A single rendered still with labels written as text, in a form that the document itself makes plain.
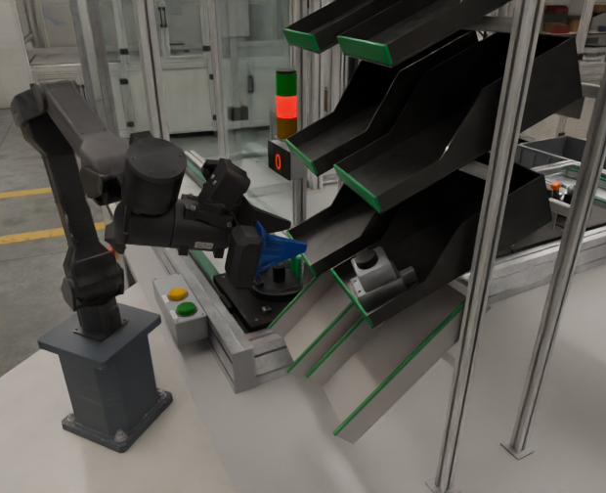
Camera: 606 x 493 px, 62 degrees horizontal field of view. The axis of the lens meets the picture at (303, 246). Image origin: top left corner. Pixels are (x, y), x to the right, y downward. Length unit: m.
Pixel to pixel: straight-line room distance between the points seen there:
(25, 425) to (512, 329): 1.06
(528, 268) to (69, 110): 1.14
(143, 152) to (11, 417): 0.74
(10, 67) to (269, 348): 8.28
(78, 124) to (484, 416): 0.85
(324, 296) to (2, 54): 8.35
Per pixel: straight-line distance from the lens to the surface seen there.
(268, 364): 1.05
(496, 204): 0.63
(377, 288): 0.67
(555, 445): 1.06
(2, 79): 9.10
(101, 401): 0.95
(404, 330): 0.81
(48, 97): 0.74
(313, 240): 0.85
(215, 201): 0.56
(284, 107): 1.23
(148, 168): 0.51
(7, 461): 1.07
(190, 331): 1.12
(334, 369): 0.86
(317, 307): 0.95
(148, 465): 0.97
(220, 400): 1.05
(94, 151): 0.63
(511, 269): 1.39
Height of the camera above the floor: 1.57
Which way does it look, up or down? 27 degrees down
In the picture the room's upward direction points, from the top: straight up
